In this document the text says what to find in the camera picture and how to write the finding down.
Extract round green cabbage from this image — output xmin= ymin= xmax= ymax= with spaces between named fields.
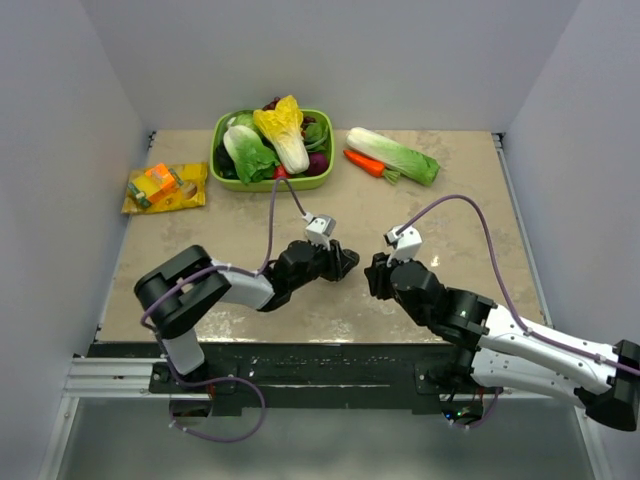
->
xmin=226 ymin=112 xmax=261 ymax=135

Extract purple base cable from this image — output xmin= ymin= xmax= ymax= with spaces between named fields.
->
xmin=447 ymin=384 xmax=506 ymax=430
xmin=168 ymin=374 xmax=270 ymax=442

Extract yellow snack bag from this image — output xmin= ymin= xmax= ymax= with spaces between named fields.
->
xmin=121 ymin=163 xmax=207 ymax=215

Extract orange juice box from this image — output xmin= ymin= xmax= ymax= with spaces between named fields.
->
xmin=127 ymin=163 xmax=183 ymax=209

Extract green plastic basket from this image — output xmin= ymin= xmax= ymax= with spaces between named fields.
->
xmin=209 ymin=109 xmax=336 ymax=193

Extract dark red grapes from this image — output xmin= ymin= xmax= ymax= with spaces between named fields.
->
xmin=262 ymin=97 xmax=281 ymax=111

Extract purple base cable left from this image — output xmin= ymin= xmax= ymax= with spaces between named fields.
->
xmin=168 ymin=374 xmax=270 ymax=442

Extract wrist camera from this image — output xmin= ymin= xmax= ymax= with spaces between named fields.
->
xmin=303 ymin=212 xmax=336 ymax=250
xmin=384 ymin=225 xmax=422 ymax=266

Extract purple onion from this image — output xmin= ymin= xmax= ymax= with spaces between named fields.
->
xmin=305 ymin=152 xmax=329 ymax=177

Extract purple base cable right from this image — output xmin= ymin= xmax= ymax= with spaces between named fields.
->
xmin=447 ymin=384 xmax=506 ymax=430

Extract dark green leafy vegetable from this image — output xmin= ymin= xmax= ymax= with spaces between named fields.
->
xmin=303 ymin=122 xmax=329 ymax=152

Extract black earbud charging case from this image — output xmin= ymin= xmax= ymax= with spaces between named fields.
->
xmin=343 ymin=249 xmax=360 ymax=270

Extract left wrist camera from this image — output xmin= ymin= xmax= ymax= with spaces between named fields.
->
xmin=303 ymin=212 xmax=336 ymax=250

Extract yellow napa cabbage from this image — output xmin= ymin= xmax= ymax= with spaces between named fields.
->
xmin=253 ymin=95 xmax=309 ymax=175

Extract green lettuce in basket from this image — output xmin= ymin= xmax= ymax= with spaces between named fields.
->
xmin=223 ymin=125 xmax=280 ymax=185

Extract orange toy carrot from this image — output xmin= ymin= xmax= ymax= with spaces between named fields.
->
xmin=343 ymin=150 xmax=400 ymax=185

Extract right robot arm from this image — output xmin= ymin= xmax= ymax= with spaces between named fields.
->
xmin=364 ymin=253 xmax=639 ymax=432

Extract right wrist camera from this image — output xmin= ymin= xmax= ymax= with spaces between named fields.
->
xmin=384 ymin=225 xmax=422 ymax=266

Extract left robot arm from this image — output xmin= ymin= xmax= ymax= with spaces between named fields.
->
xmin=134 ymin=240 xmax=360 ymax=392

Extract napa cabbage on table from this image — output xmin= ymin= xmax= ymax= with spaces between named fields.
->
xmin=346 ymin=127 xmax=440 ymax=186

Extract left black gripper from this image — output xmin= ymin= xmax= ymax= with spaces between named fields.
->
xmin=289 ymin=236 xmax=357 ymax=291

